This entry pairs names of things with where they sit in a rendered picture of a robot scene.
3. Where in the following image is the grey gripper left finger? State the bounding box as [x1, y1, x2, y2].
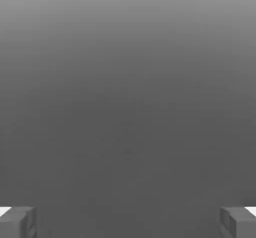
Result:
[0, 205, 38, 238]

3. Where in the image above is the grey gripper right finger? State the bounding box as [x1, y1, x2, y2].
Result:
[219, 206, 256, 238]

